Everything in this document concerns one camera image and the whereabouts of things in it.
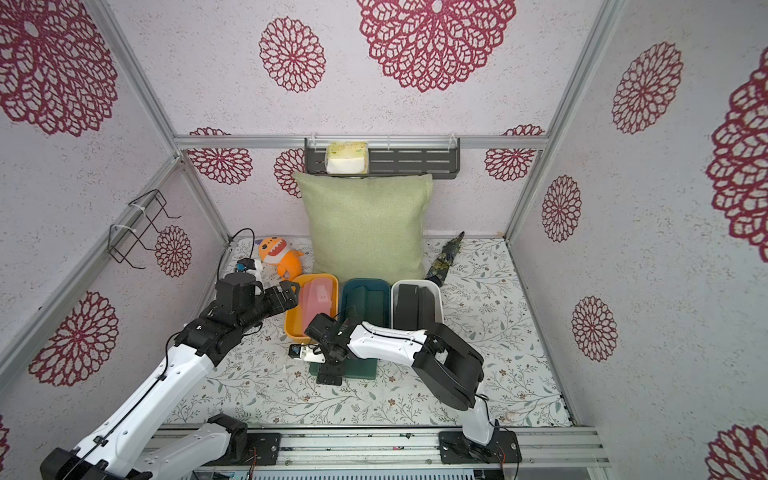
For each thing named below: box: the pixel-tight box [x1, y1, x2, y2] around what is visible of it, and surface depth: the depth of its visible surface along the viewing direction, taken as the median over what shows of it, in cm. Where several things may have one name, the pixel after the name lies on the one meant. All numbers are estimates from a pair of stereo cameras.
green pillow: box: [293, 172, 433, 282], surface depth 90 cm
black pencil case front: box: [393, 284, 435, 331], surface depth 97 cm
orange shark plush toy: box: [255, 236, 304, 281], surface depth 108 cm
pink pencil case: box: [300, 278, 333, 335], surface depth 99 cm
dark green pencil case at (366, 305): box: [346, 286, 385, 326], surface depth 101 cm
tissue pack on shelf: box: [325, 141, 369, 175], surface depth 92 cm
